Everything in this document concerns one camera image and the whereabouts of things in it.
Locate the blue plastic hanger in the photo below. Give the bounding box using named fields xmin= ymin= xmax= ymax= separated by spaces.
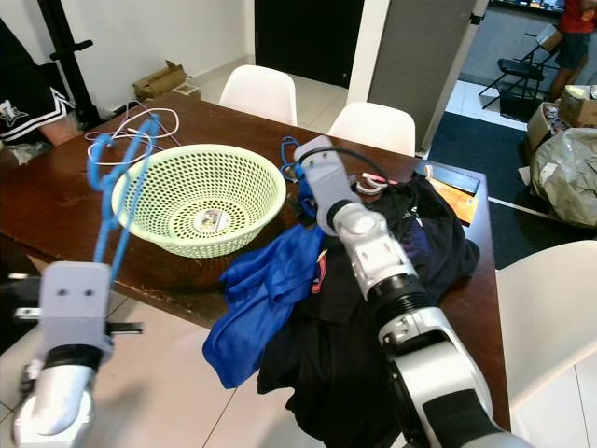
xmin=87 ymin=114 xmax=162 ymax=283
xmin=280 ymin=135 xmax=323 ymax=202

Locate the dark navy printed shirt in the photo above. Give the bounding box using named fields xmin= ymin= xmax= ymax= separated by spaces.
xmin=257 ymin=175 xmax=483 ymax=448

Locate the green perforated plastic basket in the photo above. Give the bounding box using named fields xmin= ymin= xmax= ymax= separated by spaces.
xmin=112 ymin=143 xmax=288 ymax=260

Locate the red pen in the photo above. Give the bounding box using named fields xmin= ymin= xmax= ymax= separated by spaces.
xmin=354 ymin=173 xmax=395 ymax=188

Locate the black phone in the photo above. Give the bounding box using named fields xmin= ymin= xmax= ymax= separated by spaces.
xmin=424 ymin=161 xmax=483 ymax=192

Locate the orange paper sheet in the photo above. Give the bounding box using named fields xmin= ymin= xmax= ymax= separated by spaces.
xmin=415 ymin=161 xmax=483 ymax=227

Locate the black door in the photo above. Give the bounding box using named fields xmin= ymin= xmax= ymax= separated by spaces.
xmin=254 ymin=0 xmax=367 ymax=90

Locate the grey partition panel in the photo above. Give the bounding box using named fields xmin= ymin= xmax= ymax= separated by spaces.
xmin=368 ymin=0 xmax=488 ymax=150

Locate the open cardboard box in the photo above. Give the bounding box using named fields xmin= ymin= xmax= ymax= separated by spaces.
xmin=132 ymin=61 xmax=189 ymax=102

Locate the black folding chair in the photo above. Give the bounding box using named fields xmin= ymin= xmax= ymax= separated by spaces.
xmin=479 ymin=33 xmax=565 ymax=108

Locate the person in black basketball shorts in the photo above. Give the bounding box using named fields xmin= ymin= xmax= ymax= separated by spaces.
xmin=0 ymin=19 xmax=77 ymax=167

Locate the black stand pole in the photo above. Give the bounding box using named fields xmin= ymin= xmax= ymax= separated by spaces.
xmin=37 ymin=0 xmax=102 ymax=127

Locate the person in red shirt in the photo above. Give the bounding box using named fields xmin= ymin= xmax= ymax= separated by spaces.
xmin=543 ymin=0 xmax=597 ymax=102

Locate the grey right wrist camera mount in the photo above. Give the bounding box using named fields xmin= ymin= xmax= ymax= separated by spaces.
xmin=303 ymin=135 xmax=367 ymax=234

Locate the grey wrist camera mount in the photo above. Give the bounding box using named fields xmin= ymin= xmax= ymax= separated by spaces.
xmin=303 ymin=135 xmax=367 ymax=234
xmin=40 ymin=261 xmax=116 ymax=351

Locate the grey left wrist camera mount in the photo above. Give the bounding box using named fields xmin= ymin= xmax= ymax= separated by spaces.
xmin=40 ymin=261 xmax=116 ymax=351

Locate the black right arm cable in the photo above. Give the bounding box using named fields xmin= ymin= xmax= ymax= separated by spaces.
xmin=322 ymin=145 xmax=407 ymax=185

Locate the white cable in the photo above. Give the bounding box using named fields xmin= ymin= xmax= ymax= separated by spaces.
xmin=87 ymin=105 xmax=183 ymax=155

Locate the purple cable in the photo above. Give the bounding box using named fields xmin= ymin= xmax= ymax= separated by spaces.
xmin=98 ymin=101 xmax=183 ymax=141

